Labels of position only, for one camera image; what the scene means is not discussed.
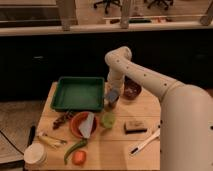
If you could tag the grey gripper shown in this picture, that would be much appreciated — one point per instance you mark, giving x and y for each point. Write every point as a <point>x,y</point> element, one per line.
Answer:
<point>116,88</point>

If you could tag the blue sponge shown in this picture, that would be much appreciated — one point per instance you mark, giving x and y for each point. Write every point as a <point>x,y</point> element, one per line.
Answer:
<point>112,95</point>

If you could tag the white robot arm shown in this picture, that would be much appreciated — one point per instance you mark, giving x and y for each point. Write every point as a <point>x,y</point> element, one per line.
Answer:
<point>186,120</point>

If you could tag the dark brown bowl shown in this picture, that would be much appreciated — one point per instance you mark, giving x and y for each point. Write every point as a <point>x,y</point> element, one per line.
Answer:
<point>131,89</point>

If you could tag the brown scrub block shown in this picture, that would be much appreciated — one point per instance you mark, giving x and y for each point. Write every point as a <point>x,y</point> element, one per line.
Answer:
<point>135,127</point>

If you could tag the green plastic tray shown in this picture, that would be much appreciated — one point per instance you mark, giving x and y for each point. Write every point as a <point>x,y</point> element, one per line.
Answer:
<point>79,93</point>

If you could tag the white folded cloth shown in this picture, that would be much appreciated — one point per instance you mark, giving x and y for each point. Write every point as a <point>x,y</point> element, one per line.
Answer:
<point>85,127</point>

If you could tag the orange bowl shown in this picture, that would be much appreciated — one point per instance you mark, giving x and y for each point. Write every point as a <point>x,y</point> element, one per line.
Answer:
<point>77,119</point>

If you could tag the brown toy sausage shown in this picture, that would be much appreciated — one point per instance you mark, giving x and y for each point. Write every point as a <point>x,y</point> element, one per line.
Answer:
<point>62,119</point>

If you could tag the green chili pepper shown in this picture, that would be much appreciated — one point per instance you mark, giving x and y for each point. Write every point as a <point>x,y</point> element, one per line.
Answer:
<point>76,146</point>

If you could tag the orange tomato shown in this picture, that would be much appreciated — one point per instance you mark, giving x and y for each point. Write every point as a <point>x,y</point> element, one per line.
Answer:
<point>79,157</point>

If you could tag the office chair base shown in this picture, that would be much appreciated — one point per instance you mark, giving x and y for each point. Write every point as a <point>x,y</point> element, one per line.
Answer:
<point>107,4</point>

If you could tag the yellow toy utensils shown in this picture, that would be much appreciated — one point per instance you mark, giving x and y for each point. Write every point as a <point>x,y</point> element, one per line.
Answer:
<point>51,141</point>

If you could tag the white round lid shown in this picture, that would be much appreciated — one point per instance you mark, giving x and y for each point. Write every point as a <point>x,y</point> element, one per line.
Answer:
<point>35,154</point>

